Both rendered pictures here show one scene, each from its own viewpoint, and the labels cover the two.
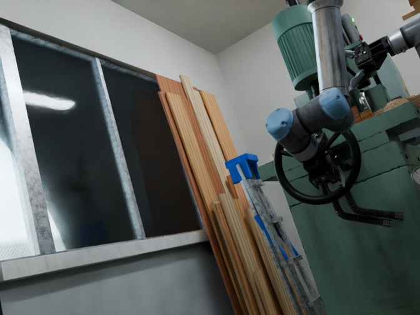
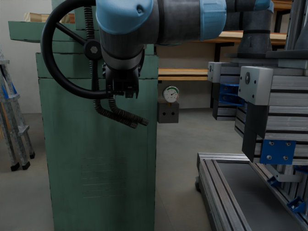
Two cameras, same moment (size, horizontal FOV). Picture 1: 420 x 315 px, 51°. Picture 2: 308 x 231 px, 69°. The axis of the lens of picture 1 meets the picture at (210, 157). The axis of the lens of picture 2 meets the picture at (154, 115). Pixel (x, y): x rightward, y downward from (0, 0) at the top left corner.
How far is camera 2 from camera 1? 0.80 m
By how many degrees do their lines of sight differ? 50
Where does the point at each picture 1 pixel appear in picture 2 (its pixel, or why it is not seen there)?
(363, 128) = not seen: hidden behind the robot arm
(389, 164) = (145, 74)
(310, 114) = (180, 15)
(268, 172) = (22, 33)
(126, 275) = not seen: outside the picture
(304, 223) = (51, 98)
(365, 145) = not seen: hidden behind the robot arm
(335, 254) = (74, 133)
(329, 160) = (136, 74)
